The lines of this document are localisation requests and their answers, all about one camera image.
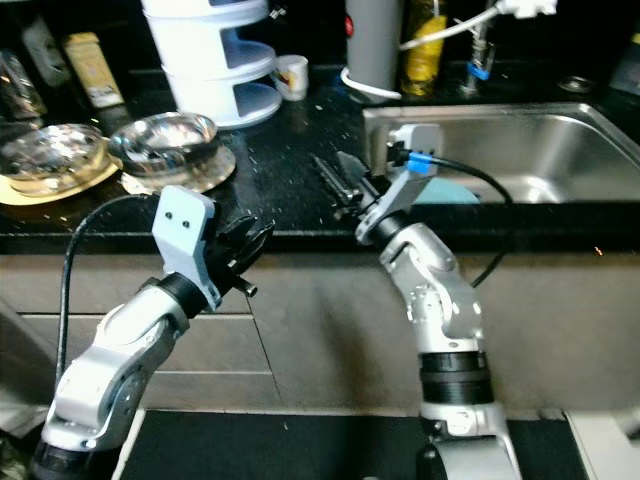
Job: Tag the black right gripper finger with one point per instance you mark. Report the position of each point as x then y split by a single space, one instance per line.
354 170
332 182

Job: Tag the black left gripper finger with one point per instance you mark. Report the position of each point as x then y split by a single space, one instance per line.
252 238
244 270

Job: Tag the light blue plate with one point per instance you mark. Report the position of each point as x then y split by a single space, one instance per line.
445 193

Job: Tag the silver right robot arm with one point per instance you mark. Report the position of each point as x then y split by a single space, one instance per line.
445 310

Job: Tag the grey kitchen cabinet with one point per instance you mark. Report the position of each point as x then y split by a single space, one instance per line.
310 330

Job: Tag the floral print plate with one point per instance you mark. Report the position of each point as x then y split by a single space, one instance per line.
222 170

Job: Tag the white printed mug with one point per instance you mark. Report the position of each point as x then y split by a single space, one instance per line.
290 80

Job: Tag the yellow cooking oil bottle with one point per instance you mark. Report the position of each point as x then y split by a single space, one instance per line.
423 62

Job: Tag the wide stainless steel bowl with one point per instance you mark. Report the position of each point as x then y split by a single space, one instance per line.
165 140

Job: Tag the grey water filter cylinder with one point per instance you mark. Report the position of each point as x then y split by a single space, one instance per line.
373 40

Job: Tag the gold plate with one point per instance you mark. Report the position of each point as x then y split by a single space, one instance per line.
60 192

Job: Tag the white tiered plastic rack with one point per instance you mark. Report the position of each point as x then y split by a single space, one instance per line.
210 55

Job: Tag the black floor mat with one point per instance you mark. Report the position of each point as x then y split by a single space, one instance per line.
290 450

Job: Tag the clear glass bowl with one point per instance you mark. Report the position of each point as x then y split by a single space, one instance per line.
55 152

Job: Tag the stainless steel sink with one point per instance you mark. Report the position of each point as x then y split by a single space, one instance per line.
560 140

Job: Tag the yellow tea box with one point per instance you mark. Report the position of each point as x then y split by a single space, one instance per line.
95 72

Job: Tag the round metal drain cap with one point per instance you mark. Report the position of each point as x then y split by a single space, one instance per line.
577 84

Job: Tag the white faucet head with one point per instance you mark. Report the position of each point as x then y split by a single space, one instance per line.
530 8

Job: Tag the clear glass bottle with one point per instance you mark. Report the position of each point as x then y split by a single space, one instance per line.
20 90

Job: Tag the dark glass bottle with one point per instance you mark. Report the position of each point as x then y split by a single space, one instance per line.
48 52

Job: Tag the clear plastic container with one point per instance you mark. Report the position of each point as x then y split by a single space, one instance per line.
632 70

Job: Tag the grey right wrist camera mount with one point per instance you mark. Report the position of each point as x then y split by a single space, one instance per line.
415 150

